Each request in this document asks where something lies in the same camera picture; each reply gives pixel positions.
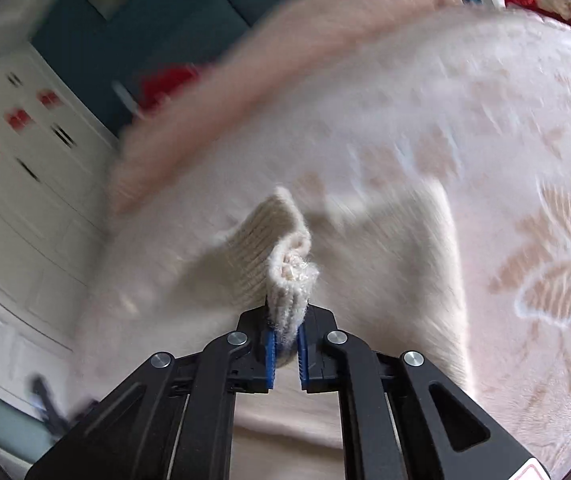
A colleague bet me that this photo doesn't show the red garment at headboard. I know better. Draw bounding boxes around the red garment at headboard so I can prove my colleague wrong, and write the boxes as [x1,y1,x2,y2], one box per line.
[137,64,202,112]

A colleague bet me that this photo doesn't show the white wardrobe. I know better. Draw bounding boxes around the white wardrobe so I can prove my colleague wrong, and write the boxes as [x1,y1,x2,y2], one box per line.
[0,42,122,393]

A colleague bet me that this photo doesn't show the cream knit sweater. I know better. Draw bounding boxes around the cream knit sweater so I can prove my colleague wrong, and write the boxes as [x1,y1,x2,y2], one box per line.
[73,180,476,480]

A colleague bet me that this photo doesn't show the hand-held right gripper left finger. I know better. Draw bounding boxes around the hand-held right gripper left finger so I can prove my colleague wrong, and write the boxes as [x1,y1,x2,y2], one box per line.
[26,309,277,480]

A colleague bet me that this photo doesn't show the blue padded headboard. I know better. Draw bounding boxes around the blue padded headboard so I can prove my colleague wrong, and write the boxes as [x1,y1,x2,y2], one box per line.
[30,0,469,137]

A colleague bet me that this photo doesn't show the pink duvet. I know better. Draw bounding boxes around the pink duvet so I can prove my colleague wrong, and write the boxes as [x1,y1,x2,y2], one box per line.
[108,0,462,213]

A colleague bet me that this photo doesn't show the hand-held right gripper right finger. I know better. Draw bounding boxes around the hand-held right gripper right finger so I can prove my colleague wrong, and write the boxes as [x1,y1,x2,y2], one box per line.
[297,304,550,480]

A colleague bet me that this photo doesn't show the pink butterfly print blanket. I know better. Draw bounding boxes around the pink butterfly print blanket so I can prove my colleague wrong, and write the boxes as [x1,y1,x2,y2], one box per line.
[246,10,571,480]

